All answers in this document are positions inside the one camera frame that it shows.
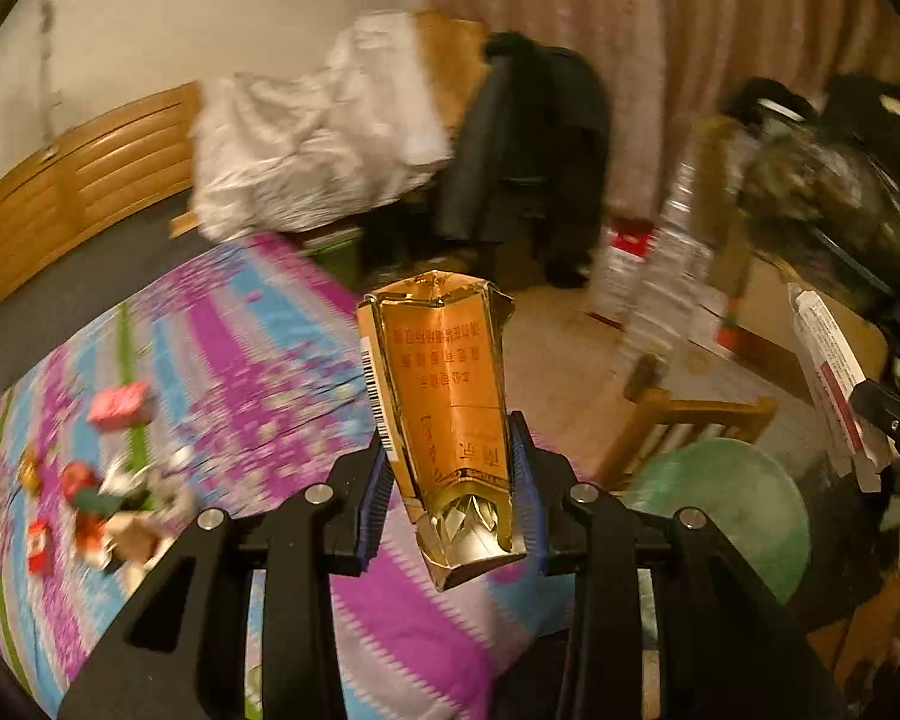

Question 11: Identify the purple patterned blanket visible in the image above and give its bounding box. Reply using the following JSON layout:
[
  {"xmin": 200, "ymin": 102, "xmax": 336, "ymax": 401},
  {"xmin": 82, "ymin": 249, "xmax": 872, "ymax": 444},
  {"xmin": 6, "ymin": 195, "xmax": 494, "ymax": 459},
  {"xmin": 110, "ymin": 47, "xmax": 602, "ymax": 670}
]
[{"xmin": 0, "ymin": 231, "xmax": 575, "ymax": 720}]

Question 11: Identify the wooden desk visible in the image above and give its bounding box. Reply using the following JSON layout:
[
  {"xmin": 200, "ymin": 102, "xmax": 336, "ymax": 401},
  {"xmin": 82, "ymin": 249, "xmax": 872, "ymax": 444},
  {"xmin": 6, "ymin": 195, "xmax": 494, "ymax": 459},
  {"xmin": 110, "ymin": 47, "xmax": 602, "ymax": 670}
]
[{"xmin": 411, "ymin": 10, "xmax": 497, "ymax": 155}]

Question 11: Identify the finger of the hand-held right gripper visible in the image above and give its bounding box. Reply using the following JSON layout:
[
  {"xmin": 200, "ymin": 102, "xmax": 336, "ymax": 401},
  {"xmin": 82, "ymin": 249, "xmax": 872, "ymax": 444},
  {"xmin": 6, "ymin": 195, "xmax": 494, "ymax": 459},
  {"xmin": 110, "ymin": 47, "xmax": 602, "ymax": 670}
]
[{"xmin": 849, "ymin": 379, "xmax": 900, "ymax": 460}]

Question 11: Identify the cardboard box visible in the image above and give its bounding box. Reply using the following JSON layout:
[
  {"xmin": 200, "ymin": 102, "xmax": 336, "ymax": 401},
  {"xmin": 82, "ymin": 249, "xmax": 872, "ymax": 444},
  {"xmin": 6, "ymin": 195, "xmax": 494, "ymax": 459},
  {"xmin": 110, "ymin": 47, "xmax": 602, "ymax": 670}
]
[{"xmin": 716, "ymin": 251, "xmax": 890, "ymax": 410}]

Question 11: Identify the dark jacket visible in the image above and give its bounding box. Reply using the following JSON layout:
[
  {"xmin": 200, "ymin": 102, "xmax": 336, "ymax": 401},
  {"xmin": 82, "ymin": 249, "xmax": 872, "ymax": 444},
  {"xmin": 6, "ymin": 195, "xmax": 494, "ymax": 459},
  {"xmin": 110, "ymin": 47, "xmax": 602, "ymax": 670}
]
[{"xmin": 436, "ymin": 31, "xmax": 614, "ymax": 287}]

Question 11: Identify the small red packet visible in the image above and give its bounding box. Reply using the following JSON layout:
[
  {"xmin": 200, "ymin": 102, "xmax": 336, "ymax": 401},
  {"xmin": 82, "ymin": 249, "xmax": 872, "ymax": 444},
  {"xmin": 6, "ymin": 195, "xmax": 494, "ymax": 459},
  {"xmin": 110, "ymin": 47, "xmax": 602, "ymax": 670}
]
[{"xmin": 28, "ymin": 520, "xmax": 53, "ymax": 576}]

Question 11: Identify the wooden headboard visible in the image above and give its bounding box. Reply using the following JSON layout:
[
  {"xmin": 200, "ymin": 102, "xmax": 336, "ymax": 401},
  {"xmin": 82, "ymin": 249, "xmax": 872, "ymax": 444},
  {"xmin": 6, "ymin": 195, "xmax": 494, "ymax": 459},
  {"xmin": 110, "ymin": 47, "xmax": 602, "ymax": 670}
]
[{"xmin": 0, "ymin": 81, "xmax": 205, "ymax": 325}]

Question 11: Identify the beige curtain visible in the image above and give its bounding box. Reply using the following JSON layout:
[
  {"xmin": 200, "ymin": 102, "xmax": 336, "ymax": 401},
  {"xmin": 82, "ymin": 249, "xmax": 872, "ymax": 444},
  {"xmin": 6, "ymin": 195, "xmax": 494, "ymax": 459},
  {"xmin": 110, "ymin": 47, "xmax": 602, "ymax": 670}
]
[{"xmin": 418, "ymin": 0, "xmax": 897, "ymax": 220}]

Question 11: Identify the red cigarette pack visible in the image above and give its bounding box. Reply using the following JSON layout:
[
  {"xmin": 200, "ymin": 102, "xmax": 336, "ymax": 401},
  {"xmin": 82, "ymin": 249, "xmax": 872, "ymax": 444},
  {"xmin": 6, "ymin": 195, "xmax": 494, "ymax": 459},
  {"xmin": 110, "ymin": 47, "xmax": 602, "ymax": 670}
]
[{"xmin": 87, "ymin": 381, "xmax": 156, "ymax": 434}]

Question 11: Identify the white tube carton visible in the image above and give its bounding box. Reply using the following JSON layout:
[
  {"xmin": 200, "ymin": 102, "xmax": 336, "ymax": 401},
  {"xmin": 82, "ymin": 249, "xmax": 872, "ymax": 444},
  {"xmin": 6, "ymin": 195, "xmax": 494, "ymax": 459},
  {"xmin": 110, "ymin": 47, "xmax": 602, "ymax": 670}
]
[{"xmin": 787, "ymin": 283, "xmax": 899, "ymax": 494}]

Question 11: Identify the gold cigarette box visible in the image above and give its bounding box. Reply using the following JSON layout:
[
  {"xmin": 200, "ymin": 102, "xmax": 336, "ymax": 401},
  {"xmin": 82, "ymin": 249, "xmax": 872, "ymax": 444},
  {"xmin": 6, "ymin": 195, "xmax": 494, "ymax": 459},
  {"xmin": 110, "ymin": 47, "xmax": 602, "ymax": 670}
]
[{"xmin": 355, "ymin": 268, "xmax": 530, "ymax": 592}]

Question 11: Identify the pile of crumpled wrappers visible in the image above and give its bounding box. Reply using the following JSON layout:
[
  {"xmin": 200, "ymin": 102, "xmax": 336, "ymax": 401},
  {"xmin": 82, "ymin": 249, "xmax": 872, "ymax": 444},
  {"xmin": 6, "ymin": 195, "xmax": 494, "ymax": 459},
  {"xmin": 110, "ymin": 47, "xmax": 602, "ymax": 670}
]
[{"xmin": 60, "ymin": 446, "xmax": 197, "ymax": 572}]

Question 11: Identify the green plastic basin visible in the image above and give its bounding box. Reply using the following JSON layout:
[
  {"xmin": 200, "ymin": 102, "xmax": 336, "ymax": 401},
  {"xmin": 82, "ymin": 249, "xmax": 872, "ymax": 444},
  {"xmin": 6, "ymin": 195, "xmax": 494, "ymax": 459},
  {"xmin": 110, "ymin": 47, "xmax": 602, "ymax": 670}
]
[{"xmin": 621, "ymin": 440, "xmax": 811, "ymax": 610}]

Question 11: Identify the pack of water bottles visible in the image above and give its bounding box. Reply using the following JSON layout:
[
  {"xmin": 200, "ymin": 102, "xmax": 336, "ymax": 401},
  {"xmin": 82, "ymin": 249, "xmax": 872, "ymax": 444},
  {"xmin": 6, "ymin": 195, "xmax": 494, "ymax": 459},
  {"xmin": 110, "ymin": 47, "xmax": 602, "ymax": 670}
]
[{"xmin": 616, "ymin": 160, "xmax": 730, "ymax": 377}]

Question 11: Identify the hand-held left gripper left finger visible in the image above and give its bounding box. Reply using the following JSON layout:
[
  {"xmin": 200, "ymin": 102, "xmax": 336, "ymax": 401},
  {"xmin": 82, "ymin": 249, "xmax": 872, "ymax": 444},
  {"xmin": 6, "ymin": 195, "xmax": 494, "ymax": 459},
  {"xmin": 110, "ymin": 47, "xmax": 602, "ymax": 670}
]
[{"xmin": 56, "ymin": 431, "xmax": 391, "ymax": 720}]

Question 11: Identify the red and white carton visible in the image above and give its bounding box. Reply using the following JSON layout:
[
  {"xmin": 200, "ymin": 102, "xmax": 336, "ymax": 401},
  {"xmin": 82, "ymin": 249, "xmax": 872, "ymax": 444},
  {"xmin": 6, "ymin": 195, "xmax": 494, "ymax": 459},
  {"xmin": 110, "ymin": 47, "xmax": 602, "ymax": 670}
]
[{"xmin": 587, "ymin": 217, "xmax": 659, "ymax": 325}]

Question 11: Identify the green bin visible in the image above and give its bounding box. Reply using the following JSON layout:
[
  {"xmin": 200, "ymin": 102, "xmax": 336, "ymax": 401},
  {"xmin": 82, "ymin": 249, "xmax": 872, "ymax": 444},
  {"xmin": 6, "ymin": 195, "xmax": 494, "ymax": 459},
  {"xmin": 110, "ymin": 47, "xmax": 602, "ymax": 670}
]
[{"xmin": 302, "ymin": 229, "xmax": 366, "ymax": 295}]

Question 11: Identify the white plastic bag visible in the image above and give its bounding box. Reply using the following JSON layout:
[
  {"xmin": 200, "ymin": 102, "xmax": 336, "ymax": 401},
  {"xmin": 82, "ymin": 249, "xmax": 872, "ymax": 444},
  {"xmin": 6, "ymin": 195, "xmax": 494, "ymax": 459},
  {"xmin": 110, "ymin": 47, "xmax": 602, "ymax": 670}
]
[{"xmin": 190, "ymin": 10, "xmax": 456, "ymax": 242}]

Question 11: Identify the camouflage jacket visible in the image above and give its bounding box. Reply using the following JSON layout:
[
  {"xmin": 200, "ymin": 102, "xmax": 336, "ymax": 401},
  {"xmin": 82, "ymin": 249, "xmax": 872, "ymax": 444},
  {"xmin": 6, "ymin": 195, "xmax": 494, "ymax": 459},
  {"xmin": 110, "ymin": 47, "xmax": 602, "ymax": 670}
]
[{"xmin": 718, "ymin": 73, "xmax": 900, "ymax": 320}]

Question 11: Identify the wooden chair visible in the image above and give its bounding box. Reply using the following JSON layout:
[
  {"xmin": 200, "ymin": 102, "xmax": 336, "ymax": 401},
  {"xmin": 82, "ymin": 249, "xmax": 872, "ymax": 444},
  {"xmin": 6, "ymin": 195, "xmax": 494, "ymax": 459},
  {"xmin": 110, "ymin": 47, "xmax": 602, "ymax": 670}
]
[{"xmin": 594, "ymin": 358, "xmax": 779, "ymax": 490}]

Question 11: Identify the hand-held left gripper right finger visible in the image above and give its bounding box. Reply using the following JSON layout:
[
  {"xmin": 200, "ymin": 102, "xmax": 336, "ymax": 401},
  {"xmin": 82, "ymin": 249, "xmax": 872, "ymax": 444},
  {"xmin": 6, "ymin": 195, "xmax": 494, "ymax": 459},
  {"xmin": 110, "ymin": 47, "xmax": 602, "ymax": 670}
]
[{"xmin": 508, "ymin": 414, "xmax": 848, "ymax": 720}]

